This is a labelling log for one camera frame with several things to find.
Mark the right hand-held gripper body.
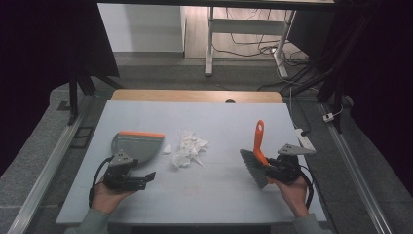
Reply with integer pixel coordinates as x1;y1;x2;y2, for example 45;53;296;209
274;143;317;185

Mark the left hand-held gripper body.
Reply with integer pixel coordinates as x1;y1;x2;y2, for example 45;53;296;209
102;149;139;191

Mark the grey brush with orange handle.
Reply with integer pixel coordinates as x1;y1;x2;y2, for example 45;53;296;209
239;119;276;190

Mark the grey dustpan with orange edge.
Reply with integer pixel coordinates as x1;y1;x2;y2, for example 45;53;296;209
110;131;166;164

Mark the pile of white paper scraps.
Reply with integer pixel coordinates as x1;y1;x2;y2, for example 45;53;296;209
170;130;209;170

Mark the person's right hand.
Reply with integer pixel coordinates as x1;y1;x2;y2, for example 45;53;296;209
272;175;310;218

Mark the person's left hand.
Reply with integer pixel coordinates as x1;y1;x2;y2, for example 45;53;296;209
92;176;135;215

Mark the white power strip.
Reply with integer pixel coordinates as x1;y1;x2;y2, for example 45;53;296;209
294;128;317;154

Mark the black floor plate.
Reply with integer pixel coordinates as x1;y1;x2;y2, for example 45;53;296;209
69;126;95;150

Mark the black metal stand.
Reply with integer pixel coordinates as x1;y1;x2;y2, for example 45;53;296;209
316;64;346;135
66;62;125;127

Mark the wooden table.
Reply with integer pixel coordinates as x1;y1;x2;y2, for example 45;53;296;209
110;89;284;104

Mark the left hand-held gripper black cable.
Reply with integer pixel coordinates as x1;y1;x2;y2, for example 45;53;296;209
88;156;115;209

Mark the hand-held gripper black cable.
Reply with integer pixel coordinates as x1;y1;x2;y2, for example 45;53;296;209
88;156;115;209
298;164;316;211

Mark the right hand-held gripper black cable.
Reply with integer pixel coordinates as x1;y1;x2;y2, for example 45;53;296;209
298;164;316;211

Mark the black power cable with plug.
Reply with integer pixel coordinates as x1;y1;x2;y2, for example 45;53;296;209
288;87;312;137

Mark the aluminium floor rail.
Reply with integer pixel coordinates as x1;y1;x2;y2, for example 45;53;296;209
6;97;94;234
319;102;394;234

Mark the tangle of floor cables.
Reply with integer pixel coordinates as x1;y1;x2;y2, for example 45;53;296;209
212;8;310;66

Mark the white metal desk frame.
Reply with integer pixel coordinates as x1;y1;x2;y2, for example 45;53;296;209
204;6;298;79

